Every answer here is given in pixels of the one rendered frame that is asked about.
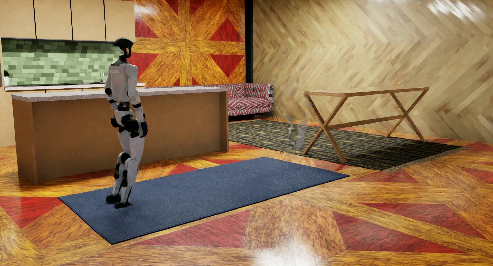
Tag wooden x-leg desk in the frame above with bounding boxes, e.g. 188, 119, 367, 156
303, 87, 430, 163

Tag white right robot leg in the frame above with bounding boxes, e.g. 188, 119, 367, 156
114, 125, 146, 210

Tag white robot leg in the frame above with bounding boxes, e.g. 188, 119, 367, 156
114, 125, 146, 210
105, 141, 126, 204

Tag brown kitchen island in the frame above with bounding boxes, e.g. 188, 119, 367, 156
11, 86, 229, 185

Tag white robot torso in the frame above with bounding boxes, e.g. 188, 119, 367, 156
104, 58, 139, 132

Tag white left robot leg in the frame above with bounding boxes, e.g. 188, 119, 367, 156
105, 141, 126, 204

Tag kitchen counter with sink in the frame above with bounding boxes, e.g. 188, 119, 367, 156
3, 82, 146, 94

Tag black robot head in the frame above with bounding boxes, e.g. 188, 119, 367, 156
113, 37, 134, 59

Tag dark blue rug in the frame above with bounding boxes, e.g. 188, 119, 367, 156
58, 157, 350, 245

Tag red patterned sofa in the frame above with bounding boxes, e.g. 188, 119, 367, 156
200, 83, 275, 117

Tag dark striped carpet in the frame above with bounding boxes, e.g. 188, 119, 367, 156
228, 120, 467, 171

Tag beige wall cabinet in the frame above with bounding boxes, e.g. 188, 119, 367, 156
70, 0, 106, 42
0, 0, 36, 40
104, 0, 136, 42
33, 0, 73, 41

